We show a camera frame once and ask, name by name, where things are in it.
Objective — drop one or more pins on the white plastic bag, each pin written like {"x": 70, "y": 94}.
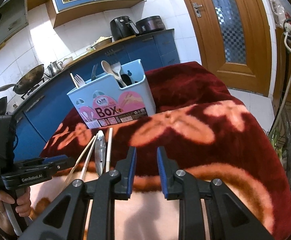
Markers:
{"x": 276, "y": 8}

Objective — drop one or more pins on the pale-tipped chopstick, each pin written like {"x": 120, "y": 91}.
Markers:
{"x": 109, "y": 152}

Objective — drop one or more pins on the metal kettle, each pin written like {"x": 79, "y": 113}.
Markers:
{"x": 54, "y": 68}

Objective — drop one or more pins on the wooden chopstick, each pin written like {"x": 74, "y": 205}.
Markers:
{"x": 88, "y": 161}
{"x": 85, "y": 152}
{"x": 73, "y": 81}

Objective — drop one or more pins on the dark rice cooker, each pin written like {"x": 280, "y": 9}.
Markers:
{"x": 151, "y": 25}

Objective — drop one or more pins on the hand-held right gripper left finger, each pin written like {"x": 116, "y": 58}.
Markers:
{"x": 131, "y": 177}

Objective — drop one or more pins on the red floral blanket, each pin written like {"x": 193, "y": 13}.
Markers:
{"x": 210, "y": 155}

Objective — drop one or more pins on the wooden spoon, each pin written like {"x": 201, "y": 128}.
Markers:
{"x": 105, "y": 67}

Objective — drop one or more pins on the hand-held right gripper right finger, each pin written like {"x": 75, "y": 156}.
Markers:
{"x": 163, "y": 180}

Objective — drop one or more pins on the light blue utensil box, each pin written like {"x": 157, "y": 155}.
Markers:
{"x": 110, "y": 97}

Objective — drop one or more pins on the black air fryer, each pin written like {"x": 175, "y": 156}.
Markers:
{"x": 121, "y": 28}

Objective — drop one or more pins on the metal fork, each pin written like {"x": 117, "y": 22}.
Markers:
{"x": 80, "y": 81}
{"x": 116, "y": 68}

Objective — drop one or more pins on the range hood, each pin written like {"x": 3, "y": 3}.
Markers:
{"x": 8, "y": 22}

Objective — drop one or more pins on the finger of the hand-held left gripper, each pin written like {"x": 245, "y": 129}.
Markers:
{"x": 55, "y": 158}
{"x": 60, "y": 165}

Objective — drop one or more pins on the wooden door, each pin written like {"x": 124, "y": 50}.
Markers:
{"x": 210, "y": 42}

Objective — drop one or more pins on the basket of food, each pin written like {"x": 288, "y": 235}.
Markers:
{"x": 103, "y": 41}

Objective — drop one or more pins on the metal tongs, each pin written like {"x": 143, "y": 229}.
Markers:
{"x": 100, "y": 152}

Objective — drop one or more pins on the person's left hand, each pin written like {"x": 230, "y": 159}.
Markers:
{"x": 0, "y": 212}

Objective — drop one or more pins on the small bowl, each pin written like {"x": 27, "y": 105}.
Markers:
{"x": 68, "y": 60}

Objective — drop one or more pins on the blue kitchen counter cabinet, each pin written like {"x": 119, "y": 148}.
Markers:
{"x": 160, "y": 50}

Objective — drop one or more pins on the black wok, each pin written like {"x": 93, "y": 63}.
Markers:
{"x": 29, "y": 78}

